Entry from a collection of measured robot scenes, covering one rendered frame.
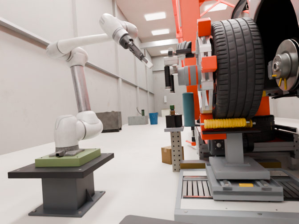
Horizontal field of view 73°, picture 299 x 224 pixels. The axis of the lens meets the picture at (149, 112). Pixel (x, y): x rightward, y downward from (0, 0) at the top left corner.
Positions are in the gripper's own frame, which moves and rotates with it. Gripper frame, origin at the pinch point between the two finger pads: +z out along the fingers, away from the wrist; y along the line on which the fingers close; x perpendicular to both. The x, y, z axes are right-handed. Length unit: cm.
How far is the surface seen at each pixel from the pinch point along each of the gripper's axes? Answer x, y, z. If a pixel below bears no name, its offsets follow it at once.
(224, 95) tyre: -19.4, 7.8, 41.5
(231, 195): 15, 18, 84
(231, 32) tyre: -44.7, 0.1, 19.4
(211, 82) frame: -19.4, 7.4, 31.5
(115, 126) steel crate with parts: 117, 527, -140
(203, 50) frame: -28.6, 4.0, 15.5
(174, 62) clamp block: -14.8, 13.1, 6.2
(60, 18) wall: 16, 361, -435
